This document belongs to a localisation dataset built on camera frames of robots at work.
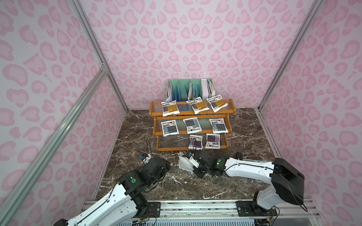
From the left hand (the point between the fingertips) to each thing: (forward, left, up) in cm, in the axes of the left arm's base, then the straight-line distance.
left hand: (168, 165), depth 76 cm
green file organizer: (+58, -5, +6) cm, 58 cm away
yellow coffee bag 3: (+26, 0, +17) cm, 31 cm away
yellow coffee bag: (+30, -27, +17) cm, 44 cm away
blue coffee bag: (+25, -13, +3) cm, 28 cm away
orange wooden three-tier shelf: (+21, -7, -11) cm, 25 cm away
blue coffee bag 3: (+23, +1, +3) cm, 23 cm away
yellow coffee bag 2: (+28, -16, +17) cm, 37 cm away
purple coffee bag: (+20, -28, -10) cm, 36 cm away
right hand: (+2, -14, -8) cm, 16 cm away
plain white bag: (+3, -9, -6) cm, 11 cm away
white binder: (+48, -23, +13) cm, 54 cm away
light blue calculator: (+8, -53, -12) cm, 55 cm away
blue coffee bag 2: (+24, -30, +3) cm, 38 cm away
